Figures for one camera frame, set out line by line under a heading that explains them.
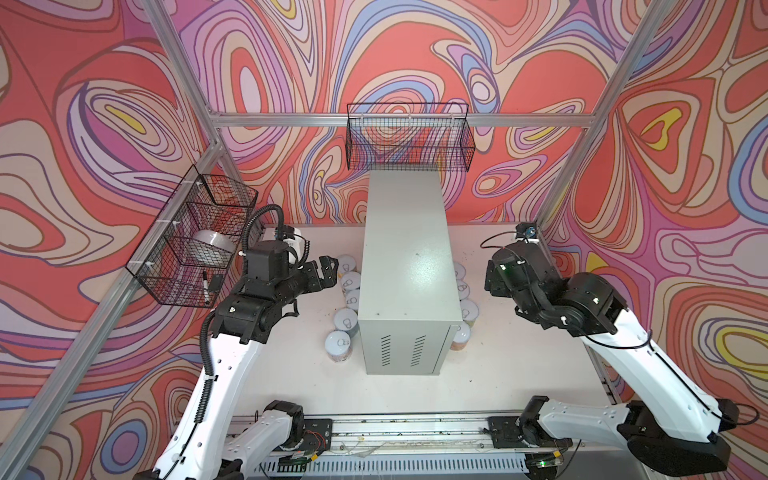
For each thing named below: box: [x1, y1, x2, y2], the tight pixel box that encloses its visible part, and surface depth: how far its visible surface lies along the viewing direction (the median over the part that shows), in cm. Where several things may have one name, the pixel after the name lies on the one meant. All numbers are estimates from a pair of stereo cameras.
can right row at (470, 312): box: [460, 300, 479, 327], surface depth 91 cm
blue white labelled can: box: [324, 330, 353, 363], surface depth 85 cm
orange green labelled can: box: [450, 321, 471, 351], surface depth 88 cm
